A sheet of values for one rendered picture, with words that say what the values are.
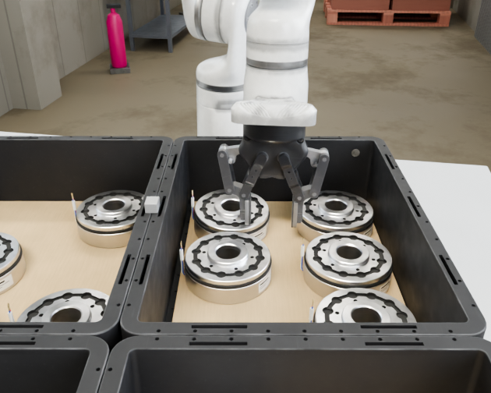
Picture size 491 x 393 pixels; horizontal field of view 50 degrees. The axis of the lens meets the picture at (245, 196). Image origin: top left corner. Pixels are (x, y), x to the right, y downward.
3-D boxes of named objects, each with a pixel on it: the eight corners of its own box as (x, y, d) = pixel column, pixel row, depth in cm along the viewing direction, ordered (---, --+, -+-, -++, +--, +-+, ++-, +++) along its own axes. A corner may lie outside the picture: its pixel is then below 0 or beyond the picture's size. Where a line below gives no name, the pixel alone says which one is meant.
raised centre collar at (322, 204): (316, 200, 74) (316, 196, 74) (351, 200, 74) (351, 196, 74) (319, 217, 70) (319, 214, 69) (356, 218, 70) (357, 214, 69)
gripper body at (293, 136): (310, 94, 65) (305, 165, 69) (241, 92, 65) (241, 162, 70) (312, 112, 58) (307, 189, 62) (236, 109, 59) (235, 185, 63)
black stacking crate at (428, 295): (181, 207, 82) (176, 139, 76) (371, 207, 82) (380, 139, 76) (133, 431, 47) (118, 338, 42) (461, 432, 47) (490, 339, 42)
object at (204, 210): (202, 189, 77) (202, 185, 76) (271, 196, 76) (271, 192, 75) (188, 229, 68) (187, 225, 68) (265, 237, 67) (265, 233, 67)
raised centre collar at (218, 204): (217, 197, 74) (217, 193, 74) (252, 200, 74) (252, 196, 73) (210, 217, 70) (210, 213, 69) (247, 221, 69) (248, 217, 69)
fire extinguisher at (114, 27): (121, 76, 418) (113, 8, 392) (99, 72, 428) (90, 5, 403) (139, 69, 434) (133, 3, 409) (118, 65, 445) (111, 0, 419)
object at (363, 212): (296, 193, 76) (296, 189, 76) (365, 193, 76) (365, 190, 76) (301, 231, 68) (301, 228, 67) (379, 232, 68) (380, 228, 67)
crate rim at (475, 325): (176, 150, 77) (174, 136, 76) (379, 150, 77) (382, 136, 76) (118, 356, 43) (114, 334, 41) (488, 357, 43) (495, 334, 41)
